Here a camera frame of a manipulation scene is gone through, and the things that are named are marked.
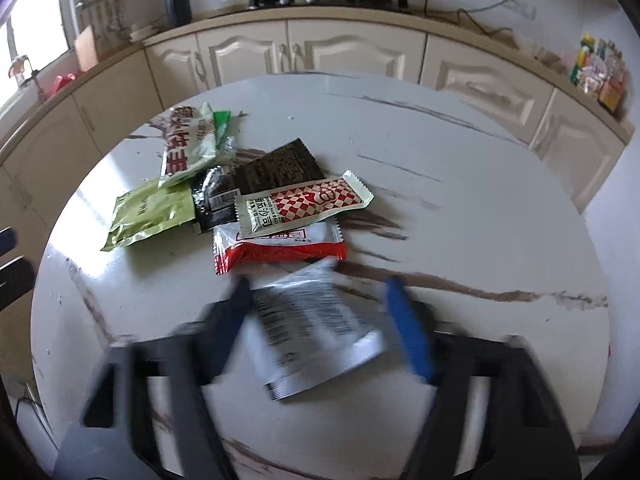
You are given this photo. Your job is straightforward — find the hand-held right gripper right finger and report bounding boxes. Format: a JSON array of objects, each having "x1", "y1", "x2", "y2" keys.
[{"x1": 382, "y1": 275, "x2": 583, "y2": 480}]

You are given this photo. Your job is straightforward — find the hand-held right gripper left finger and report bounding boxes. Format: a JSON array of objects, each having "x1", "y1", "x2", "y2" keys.
[{"x1": 52, "y1": 276, "x2": 253, "y2": 480}]

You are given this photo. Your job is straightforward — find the silver white printed packet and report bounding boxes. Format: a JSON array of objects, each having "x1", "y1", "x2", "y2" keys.
[{"x1": 250, "y1": 257, "x2": 390, "y2": 403}]

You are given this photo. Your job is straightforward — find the red and white packet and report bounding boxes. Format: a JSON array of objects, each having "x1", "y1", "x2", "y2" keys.
[{"x1": 212, "y1": 220, "x2": 347, "y2": 276}]

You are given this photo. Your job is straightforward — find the small black packet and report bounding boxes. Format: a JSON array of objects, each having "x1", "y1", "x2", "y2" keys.
[{"x1": 191, "y1": 164, "x2": 242, "y2": 233}]

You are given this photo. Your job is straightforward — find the olive green packet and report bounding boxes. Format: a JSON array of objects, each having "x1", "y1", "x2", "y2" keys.
[{"x1": 100, "y1": 177, "x2": 197, "y2": 253}]

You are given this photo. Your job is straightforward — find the red checkered white wrapper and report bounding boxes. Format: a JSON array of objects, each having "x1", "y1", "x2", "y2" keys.
[{"x1": 234, "y1": 170, "x2": 375, "y2": 240}]

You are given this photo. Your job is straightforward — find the dark brown packet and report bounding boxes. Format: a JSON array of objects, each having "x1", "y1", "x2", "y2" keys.
[{"x1": 235, "y1": 137, "x2": 327, "y2": 196}]

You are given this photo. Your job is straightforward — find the small clear wrapper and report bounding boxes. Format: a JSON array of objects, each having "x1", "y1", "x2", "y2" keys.
[{"x1": 217, "y1": 135, "x2": 240, "y2": 167}]

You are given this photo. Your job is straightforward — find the green and white packet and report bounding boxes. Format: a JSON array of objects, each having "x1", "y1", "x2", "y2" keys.
[{"x1": 157, "y1": 102, "x2": 236, "y2": 189}]

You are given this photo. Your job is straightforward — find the wooden cutting board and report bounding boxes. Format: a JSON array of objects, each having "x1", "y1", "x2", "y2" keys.
[{"x1": 73, "y1": 25, "x2": 99, "y2": 72}]

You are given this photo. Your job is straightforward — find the kitchen window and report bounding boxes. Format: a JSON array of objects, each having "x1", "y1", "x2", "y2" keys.
[{"x1": 0, "y1": 0, "x2": 68, "y2": 106}]

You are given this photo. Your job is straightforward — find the round white marble table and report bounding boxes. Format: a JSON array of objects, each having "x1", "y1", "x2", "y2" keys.
[{"x1": 0, "y1": 7, "x2": 636, "y2": 376}]

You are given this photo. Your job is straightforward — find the black canister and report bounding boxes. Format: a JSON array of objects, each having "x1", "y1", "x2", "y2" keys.
[{"x1": 166, "y1": 0, "x2": 194, "y2": 28}]

